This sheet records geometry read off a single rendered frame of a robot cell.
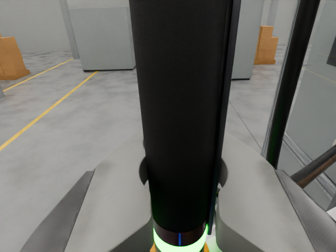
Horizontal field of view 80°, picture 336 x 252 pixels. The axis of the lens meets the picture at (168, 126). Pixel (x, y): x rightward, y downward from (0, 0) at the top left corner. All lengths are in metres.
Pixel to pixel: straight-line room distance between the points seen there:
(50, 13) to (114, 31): 6.90
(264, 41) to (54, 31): 10.81
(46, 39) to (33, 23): 0.97
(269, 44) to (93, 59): 6.18
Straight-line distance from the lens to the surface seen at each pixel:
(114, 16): 7.40
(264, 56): 8.47
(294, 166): 1.45
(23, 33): 14.82
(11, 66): 8.40
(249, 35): 6.02
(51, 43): 14.12
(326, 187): 1.24
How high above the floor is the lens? 1.73
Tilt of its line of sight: 29 degrees down
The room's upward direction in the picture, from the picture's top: 2 degrees counter-clockwise
